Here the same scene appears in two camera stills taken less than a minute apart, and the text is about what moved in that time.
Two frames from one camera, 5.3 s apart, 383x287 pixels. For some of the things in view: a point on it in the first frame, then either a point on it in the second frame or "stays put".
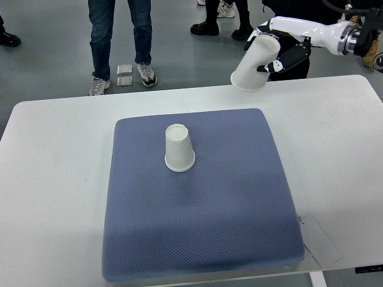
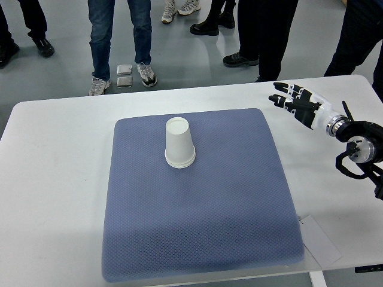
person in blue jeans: [101, 14] stays put
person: [226, 8] -> [184, 7]
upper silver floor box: [124, 69] stays put
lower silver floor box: [122, 82] stays put
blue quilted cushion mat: [233, 210] stays put
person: [210, 26] -> [210, 26]
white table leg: [318, 279] stays put
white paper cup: [264, 49] -> [180, 151]
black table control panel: [368, 268] stays put
